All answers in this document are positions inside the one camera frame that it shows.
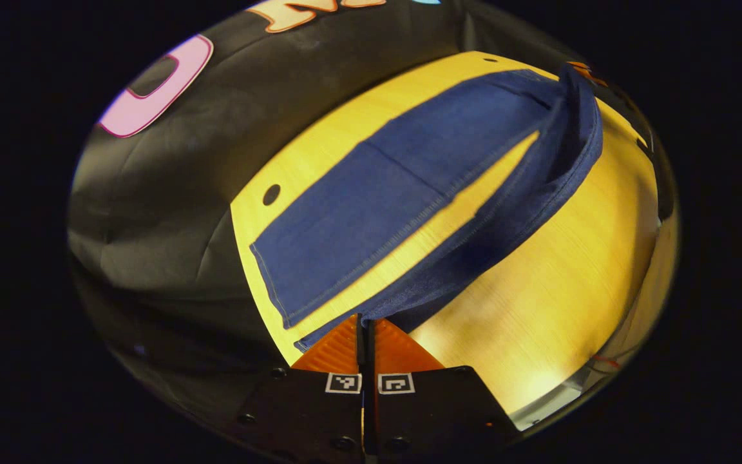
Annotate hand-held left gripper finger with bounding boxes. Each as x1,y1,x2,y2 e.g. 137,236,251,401
367,317,520,464
236,314,367,464

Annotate black backdrop cloth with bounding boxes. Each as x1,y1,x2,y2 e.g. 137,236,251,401
67,0,676,423

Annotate blue denim jeans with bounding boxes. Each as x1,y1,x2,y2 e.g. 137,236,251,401
250,63,604,353

